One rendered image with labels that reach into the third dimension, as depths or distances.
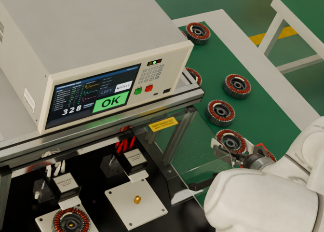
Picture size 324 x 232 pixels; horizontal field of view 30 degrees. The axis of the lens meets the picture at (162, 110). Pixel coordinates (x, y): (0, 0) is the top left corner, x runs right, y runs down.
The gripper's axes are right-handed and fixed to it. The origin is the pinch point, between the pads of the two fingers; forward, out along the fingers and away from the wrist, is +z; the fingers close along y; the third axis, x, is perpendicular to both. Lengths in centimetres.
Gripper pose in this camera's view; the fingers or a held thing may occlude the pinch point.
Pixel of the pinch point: (230, 144)
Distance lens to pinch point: 202.9
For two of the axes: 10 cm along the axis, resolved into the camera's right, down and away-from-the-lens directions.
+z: -3.6, -3.3, 8.7
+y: 9.3, 0.0, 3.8
